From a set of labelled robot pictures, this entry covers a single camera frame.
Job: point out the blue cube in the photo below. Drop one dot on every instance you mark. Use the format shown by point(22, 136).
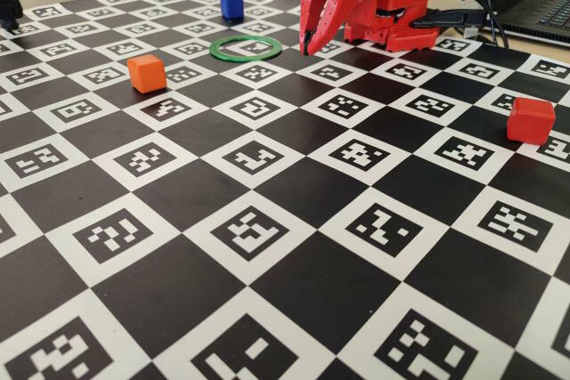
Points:
point(231, 7)

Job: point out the orange cube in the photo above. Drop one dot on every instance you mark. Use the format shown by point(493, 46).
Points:
point(147, 74)

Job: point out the black camera stand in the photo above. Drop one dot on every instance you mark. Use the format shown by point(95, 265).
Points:
point(10, 2)

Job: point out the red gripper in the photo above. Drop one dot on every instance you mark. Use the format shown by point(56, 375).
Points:
point(314, 2)

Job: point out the red robot arm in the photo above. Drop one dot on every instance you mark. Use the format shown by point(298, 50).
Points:
point(401, 15)

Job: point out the red cube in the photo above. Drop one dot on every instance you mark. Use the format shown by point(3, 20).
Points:
point(530, 122)

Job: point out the checkered marker board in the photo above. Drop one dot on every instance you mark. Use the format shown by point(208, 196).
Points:
point(285, 255)

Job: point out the black power adapter plug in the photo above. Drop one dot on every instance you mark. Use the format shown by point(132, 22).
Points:
point(450, 19)

